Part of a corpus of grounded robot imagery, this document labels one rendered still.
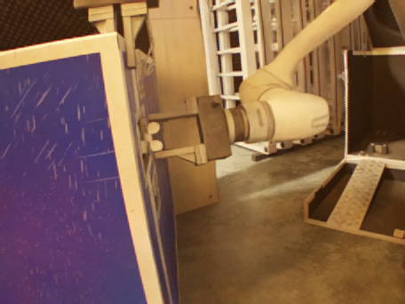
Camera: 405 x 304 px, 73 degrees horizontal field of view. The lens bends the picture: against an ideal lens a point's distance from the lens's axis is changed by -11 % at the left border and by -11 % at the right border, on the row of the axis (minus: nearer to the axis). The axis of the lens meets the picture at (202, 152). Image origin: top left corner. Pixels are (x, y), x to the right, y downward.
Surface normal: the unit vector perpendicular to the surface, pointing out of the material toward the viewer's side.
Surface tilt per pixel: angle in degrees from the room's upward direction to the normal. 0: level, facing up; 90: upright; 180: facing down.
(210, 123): 67
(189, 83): 90
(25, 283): 90
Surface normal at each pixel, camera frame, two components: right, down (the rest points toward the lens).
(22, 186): 0.11, 0.25
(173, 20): 0.46, 0.19
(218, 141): 0.17, -0.16
